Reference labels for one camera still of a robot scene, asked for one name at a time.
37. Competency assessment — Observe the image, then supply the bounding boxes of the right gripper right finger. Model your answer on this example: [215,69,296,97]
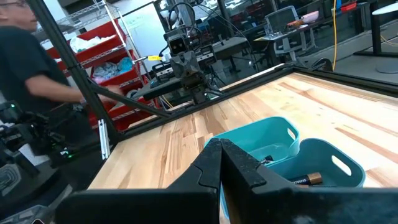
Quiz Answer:
[220,138,398,224]

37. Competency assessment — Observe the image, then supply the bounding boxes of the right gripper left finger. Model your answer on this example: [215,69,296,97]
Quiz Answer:
[55,138,223,224]

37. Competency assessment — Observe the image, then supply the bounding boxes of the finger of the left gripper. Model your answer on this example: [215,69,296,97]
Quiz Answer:
[185,51,202,78]
[170,51,187,78]

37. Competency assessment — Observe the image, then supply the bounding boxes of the teal plastic basket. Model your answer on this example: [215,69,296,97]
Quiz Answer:
[267,138,366,189]
[203,116,301,220]

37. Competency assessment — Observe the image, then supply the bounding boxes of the person's forearm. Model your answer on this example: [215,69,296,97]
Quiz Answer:
[26,73,106,105]

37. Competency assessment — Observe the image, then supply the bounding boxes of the grey work table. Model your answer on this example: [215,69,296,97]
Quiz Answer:
[214,36,249,60]

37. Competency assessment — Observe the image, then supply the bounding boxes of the black desk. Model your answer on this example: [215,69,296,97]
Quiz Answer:
[132,76,187,102]

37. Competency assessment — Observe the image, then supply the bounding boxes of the white panel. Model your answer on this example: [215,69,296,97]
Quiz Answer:
[123,2,167,63]

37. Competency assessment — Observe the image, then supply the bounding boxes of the red plastic bin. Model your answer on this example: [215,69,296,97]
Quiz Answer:
[45,19,127,71]
[88,95,161,131]
[90,49,141,90]

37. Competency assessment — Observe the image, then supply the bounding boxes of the person's hand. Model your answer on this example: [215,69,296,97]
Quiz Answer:
[99,85,125,105]

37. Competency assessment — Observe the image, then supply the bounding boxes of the grey office chair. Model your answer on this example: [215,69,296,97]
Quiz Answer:
[266,6,318,60]

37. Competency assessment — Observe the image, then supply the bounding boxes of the office desk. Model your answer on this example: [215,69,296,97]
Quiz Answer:
[253,17,366,43]

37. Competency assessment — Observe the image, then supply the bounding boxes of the red box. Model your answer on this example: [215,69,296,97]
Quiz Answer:
[340,1,358,13]

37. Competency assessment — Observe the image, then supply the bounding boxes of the person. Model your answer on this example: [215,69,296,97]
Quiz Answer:
[0,0,85,150]

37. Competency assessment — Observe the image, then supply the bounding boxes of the white round stand base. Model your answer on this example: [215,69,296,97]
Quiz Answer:
[374,63,398,75]

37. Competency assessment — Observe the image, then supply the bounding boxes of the white top table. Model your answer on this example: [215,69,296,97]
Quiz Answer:
[353,0,398,58]

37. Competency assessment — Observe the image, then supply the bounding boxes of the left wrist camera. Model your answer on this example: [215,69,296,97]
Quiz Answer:
[164,29,190,58]

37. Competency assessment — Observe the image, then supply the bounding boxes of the silver metal bracket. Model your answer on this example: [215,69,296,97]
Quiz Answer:
[98,119,111,160]

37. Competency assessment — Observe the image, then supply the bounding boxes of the black aluminium table frame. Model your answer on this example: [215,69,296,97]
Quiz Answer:
[26,0,398,156]

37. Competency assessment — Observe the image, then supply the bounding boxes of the wire shelf rack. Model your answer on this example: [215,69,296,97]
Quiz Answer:
[30,0,150,94]

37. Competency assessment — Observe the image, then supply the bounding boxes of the yellow extension cable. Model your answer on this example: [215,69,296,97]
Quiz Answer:
[331,0,338,71]

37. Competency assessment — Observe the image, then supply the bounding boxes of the black camera rig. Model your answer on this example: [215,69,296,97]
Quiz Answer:
[0,101,72,162]

